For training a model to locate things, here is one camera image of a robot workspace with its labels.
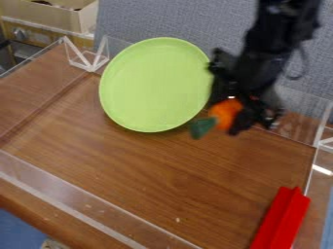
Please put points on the green plastic plate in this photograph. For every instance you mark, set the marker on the green plastic plate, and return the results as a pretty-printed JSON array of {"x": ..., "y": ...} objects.
[{"x": 156, "y": 85}]

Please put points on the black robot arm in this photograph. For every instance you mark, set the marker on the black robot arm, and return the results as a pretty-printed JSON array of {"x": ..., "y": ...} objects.
[{"x": 284, "y": 25}]

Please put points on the clear acrylic tray wall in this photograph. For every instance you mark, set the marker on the clear acrylic tray wall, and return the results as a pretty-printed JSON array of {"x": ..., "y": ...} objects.
[{"x": 106, "y": 188}]

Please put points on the wooden shelf unit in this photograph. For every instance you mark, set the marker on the wooden shelf unit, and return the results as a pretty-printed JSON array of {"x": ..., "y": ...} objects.
[{"x": 30, "y": 37}]

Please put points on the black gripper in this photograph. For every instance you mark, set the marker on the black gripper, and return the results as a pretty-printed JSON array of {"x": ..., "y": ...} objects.
[{"x": 243, "y": 78}]

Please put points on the red plastic bracket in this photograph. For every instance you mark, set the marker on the red plastic bracket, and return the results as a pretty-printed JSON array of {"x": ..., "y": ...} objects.
[{"x": 283, "y": 220}]

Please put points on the orange toy carrot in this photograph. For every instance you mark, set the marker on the orange toy carrot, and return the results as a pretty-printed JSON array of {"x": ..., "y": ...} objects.
[{"x": 220, "y": 118}]

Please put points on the cardboard box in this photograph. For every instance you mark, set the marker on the cardboard box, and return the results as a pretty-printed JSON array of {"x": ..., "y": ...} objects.
[{"x": 72, "y": 15}]

